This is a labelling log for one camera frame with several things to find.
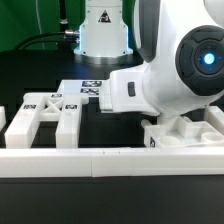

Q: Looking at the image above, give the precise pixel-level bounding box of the white chair back frame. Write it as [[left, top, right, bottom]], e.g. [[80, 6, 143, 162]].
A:
[[5, 93, 89, 149]]

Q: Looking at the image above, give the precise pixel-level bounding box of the white side block left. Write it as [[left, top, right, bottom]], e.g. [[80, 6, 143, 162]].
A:
[[0, 106, 6, 131]]

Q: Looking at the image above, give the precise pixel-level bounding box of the white chair seat part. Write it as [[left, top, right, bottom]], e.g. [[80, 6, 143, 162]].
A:
[[141, 116, 224, 148]]

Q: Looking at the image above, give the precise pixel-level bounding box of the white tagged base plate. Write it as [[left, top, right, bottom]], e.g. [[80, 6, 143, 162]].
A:
[[57, 80, 104, 97]]

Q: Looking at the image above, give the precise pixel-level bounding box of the black cable with connector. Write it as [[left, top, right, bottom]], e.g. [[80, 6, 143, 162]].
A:
[[13, 29, 81, 51]]

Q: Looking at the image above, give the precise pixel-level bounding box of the white front fence bar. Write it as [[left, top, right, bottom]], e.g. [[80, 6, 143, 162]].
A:
[[0, 147, 224, 178]]

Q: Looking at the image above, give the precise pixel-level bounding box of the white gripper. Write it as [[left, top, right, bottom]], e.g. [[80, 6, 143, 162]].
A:
[[99, 62, 160, 116]]

